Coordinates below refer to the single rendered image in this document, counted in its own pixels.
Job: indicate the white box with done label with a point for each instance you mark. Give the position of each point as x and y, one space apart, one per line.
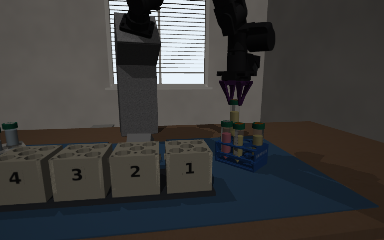
132 138

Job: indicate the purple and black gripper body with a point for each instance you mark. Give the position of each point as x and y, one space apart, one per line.
236 68

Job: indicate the blue tube rack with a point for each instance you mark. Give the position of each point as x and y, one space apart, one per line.
247 161

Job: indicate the test tube with pink liquid and green cap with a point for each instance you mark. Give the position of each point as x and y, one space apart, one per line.
226 135

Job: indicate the blue bench mat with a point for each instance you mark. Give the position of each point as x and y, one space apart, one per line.
285 187

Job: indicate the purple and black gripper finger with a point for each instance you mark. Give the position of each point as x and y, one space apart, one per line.
224 85
239 88

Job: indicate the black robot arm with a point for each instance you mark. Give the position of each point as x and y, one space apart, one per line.
231 16

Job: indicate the white tube rack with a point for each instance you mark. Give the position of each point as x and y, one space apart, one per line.
8 148

